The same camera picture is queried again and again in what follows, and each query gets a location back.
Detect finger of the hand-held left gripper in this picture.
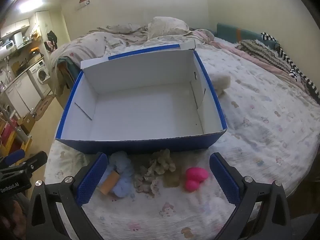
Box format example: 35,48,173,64
0,149,27,167
15,151,48,178

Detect white fluffy plush toy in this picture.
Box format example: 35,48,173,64
211,74,231,97

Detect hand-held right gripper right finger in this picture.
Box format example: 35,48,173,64
209,152,293,240

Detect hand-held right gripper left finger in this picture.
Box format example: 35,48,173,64
26,152,108,240

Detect light blue plush toy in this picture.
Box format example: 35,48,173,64
106,151,135,198

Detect white washing machine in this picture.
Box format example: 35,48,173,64
27,59,50,98

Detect pink plush toy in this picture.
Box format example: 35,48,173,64
185,167,209,192

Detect printed white bedsheet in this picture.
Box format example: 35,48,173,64
45,36,320,240

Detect blue and white cardboard box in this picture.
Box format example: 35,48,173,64
55,43,227,155

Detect white upper kitchen cabinets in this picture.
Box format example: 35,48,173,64
0,10,53,39

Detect brown knitted blanket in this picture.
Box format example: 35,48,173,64
235,39,300,73

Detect black and white striped cloth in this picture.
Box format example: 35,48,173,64
261,32,320,95

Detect cardboard carton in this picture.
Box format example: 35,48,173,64
20,112,36,133

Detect cream floral pillow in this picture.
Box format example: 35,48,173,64
147,17,190,40

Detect teal headboard cushion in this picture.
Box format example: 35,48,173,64
216,22,280,48

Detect pink blanket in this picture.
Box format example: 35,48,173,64
190,29,300,80

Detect beige plush toy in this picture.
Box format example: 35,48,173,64
134,149,177,194

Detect white kitchen base cabinets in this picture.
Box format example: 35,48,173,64
5,74,42,118

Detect dark hanging clothes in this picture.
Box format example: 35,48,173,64
46,30,58,52

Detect tan cardboard piece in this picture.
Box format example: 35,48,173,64
99,171,121,195

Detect ceiling light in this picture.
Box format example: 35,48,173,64
15,0,44,13

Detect wooden rack with red items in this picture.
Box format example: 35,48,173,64
0,115,33,155

